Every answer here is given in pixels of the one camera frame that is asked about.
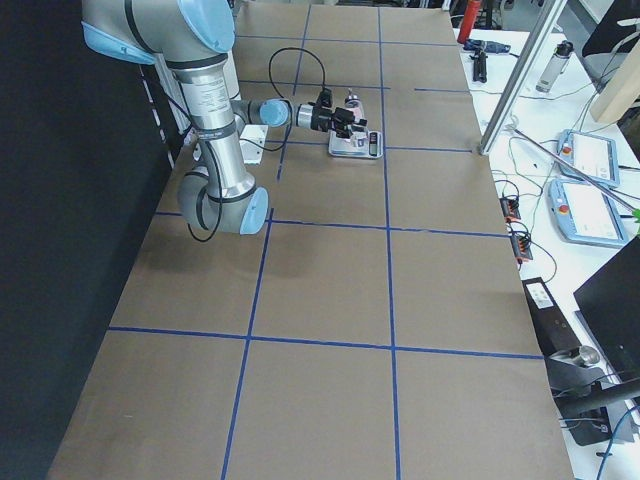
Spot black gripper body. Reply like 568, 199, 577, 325
310, 104, 353, 138

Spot clear glass sauce bottle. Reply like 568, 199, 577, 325
344, 88, 368, 137

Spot pink paper cup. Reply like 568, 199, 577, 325
350, 131, 368, 148

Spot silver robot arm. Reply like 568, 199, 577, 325
82, 1, 367, 235

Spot digital kitchen scale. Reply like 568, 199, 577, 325
328, 130, 383, 159

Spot black folded tripod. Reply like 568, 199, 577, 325
471, 48, 488, 83

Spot orange black connector strip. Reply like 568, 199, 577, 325
499, 196, 533, 266

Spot clear bottle black cap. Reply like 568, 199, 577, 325
536, 40, 574, 93

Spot far teach pendant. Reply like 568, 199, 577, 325
557, 129, 620, 188

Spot teach pendant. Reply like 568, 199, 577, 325
547, 179, 630, 248
557, 129, 620, 188

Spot near teach pendant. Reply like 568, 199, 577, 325
547, 179, 630, 248

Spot metal reacher stick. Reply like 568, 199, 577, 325
511, 127, 639, 221

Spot black box white label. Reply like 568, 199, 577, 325
522, 277, 581, 357

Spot black monitor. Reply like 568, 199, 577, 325
574, 238, 639, 371

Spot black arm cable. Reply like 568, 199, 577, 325
186, 46, 333, 244

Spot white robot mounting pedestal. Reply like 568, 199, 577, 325
223, 52, 268, 165

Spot aluminium frame post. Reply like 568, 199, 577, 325
478, 0, 567, 156

